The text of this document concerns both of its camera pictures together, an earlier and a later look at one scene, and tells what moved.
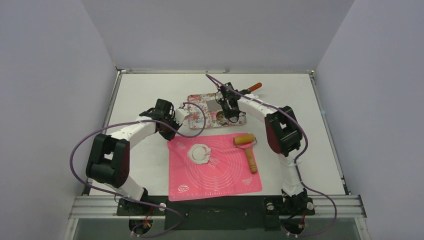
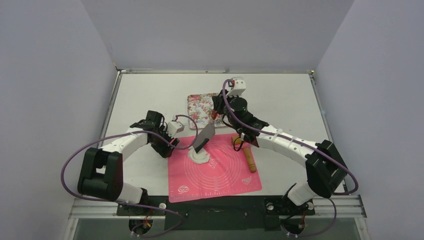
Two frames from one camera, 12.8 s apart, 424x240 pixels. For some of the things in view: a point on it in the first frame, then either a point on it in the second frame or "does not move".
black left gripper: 171,118 → 165,151
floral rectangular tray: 211,103 does not move
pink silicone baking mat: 227,171 does not move
